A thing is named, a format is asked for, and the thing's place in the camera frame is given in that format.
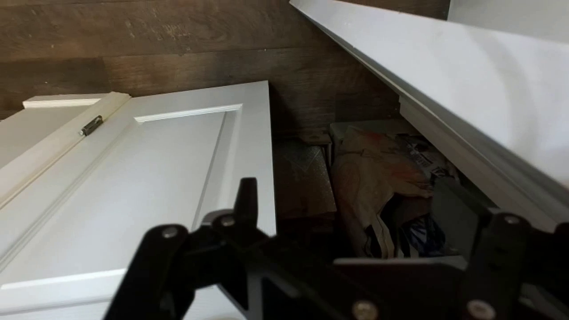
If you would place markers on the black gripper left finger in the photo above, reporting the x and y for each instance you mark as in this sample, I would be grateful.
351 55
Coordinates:
238 236

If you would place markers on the dark metal door hinge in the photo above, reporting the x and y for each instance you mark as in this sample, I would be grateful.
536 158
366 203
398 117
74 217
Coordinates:
92 124

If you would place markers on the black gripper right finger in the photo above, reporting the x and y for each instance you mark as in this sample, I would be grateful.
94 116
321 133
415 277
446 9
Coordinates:
492 254

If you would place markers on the brown paper bag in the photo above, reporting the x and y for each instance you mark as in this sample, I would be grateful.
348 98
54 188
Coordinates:
367 178

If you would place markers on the white door frame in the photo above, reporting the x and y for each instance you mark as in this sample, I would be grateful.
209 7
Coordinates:
37 135

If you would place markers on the brown cardboard box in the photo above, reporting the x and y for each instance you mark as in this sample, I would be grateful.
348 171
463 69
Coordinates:
305 183

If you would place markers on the white panelled closet door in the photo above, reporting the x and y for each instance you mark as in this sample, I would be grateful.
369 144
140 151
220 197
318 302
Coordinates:
149 196
463 89

